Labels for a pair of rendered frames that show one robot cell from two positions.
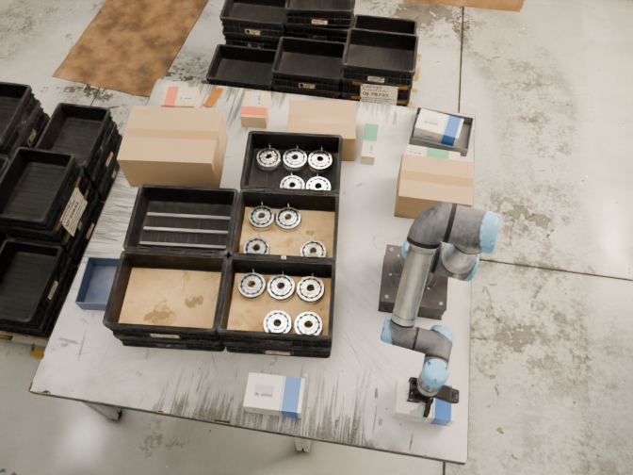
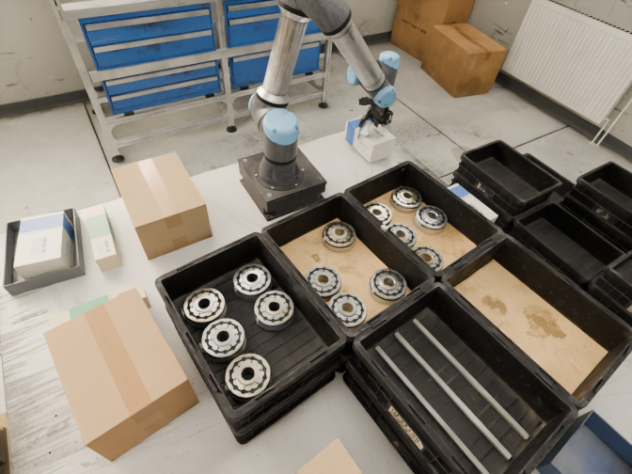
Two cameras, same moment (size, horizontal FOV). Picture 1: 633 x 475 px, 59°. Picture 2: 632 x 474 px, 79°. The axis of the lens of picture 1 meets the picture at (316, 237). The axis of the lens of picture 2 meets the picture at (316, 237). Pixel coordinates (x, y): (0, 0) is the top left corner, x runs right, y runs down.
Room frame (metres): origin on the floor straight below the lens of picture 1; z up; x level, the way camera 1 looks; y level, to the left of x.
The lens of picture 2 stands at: (1.61, 0.51, 1.73)
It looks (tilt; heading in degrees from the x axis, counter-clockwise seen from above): 49 degrees down; 225
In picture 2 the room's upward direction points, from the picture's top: 6 degrees clockwise
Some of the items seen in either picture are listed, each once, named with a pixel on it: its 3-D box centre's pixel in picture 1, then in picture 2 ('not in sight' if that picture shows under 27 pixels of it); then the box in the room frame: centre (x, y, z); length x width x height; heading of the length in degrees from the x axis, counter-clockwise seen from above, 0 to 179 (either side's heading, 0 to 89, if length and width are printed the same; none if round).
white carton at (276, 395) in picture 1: (275, 395); (462, 213); (0.50, 0.15, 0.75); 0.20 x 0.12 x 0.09; 83
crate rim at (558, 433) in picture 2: (183, 220); (459, 376); (1.13, 0.52, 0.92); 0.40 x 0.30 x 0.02; 86
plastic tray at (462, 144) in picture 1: (441, 131); (44, 248); (1.72, -0.59, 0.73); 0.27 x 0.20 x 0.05; 74
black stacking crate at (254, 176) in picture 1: (293, 170); (248, 322); (1.40, 0.09, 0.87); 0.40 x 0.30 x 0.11; 86
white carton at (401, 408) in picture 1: (423, 401); (369, 137); (0.46, -0.37, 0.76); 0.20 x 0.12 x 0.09; 81
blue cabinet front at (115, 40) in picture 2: not in sight; (160, 60); (0.76, -1.83, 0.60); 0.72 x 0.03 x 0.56; 171
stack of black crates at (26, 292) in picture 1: (27, 288); not in sight; (1.14, 1.42, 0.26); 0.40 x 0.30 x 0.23; 170
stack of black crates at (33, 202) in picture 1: (49, 208); not in sight; (1.54, 1.36, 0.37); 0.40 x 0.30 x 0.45; 170
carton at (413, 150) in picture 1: (431, 157); (102, 236); (1.56, -0.53, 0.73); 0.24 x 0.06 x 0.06; 78
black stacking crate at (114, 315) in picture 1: (170, 296); (525, 319); (0.83, 0.54, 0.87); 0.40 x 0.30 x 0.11; 86
